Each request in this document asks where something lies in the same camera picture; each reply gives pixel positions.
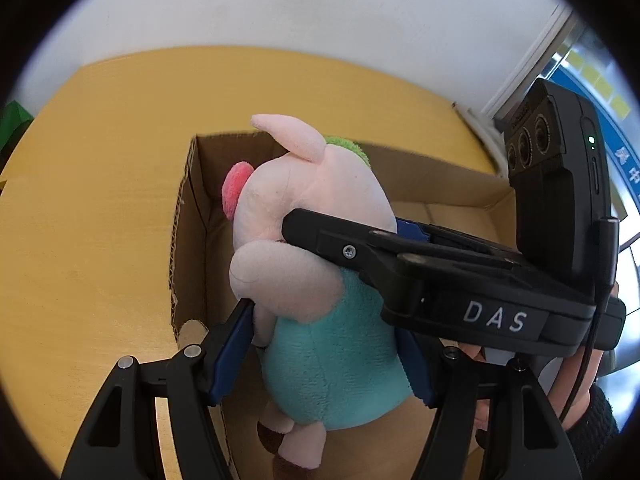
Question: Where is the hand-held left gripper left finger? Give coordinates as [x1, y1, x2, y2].
[60, 299, 256, 480]

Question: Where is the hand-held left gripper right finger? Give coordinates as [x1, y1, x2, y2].
[395, 329, 586, 480]

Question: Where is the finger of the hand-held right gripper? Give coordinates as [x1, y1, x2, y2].
[395, 216, 517, 261]
[281, 208, 517, 312]

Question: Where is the pink pig plush toy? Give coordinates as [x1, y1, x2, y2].
[221, 113, 418, 470]

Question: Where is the brown cardboard box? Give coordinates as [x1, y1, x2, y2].
[169, 131, 521, 480]

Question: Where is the person's right forearm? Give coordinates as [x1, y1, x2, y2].
[564, 384, 622, 480]

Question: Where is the person's right hand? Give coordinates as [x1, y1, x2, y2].
[457, 282, 624, 434]

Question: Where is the row of yellow sticky notes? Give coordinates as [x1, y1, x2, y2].
[564, 51, 632, 117]

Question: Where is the green board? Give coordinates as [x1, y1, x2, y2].
[0, 101, 34, 163]

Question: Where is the blue wall sign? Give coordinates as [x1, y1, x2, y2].
[549, 42, 640, 206]

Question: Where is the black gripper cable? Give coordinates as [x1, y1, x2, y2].
[557, 216, 621, 423]

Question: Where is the white door frame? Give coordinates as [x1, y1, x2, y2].
[481, 4, 577, 122]

